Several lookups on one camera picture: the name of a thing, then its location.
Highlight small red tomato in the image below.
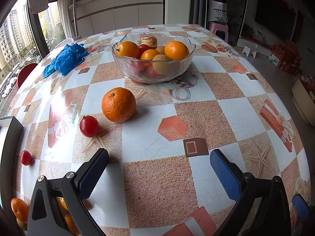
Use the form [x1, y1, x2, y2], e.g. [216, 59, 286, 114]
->
[20, 150, 32, 166]

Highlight red cherry tomato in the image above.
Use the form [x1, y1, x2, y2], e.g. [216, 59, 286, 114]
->
[80, 116, 99, 137]

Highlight large orange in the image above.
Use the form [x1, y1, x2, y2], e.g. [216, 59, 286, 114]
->
[101, 87, 136, 123]

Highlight orange mandarin in tray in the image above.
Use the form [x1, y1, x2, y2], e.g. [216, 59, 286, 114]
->
[11, 198, 29, 224]

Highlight dark tray with white liner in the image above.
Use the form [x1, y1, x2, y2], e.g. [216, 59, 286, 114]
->
[1, 116, 23, 230]

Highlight patterned checkered tablecloth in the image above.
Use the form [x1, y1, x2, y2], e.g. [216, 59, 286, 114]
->
[8, 24, 311, 235]

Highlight red plastic chair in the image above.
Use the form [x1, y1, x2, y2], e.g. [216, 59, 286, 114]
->
[16, 63, 38, 89]

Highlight blue crumpled gloves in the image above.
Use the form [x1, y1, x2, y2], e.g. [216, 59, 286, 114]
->
[42, 43, 89, 78]

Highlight clear glass fruit bowl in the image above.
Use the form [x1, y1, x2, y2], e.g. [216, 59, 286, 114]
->
[112, 32, 196, 84]

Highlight orange in bowl left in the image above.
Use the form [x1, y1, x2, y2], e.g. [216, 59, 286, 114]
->
[115, 41, 139, 58]

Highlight yellow-brown fruit in bowl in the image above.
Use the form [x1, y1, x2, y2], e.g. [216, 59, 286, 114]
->
[152, 54, 171, 76]

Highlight small orange in bowl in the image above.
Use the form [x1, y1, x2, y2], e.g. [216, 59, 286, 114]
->
[140, 49, 160, 60]

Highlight dried brown fruit in bowl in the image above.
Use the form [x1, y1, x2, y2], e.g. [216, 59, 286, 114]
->
[138, 36, 158, 49]

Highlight orange in bowl right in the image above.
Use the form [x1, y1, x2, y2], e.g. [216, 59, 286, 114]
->
[164, 41, 190, 60]

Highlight white kitchen cabinet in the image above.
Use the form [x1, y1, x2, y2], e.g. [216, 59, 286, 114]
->
[68, 0, 165, 37]

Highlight pink plastic stool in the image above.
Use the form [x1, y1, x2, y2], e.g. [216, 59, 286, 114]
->
[209, 21, 229, 43]

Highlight white plastic bag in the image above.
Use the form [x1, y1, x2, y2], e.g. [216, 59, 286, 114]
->
[207, 0, 228, 24]

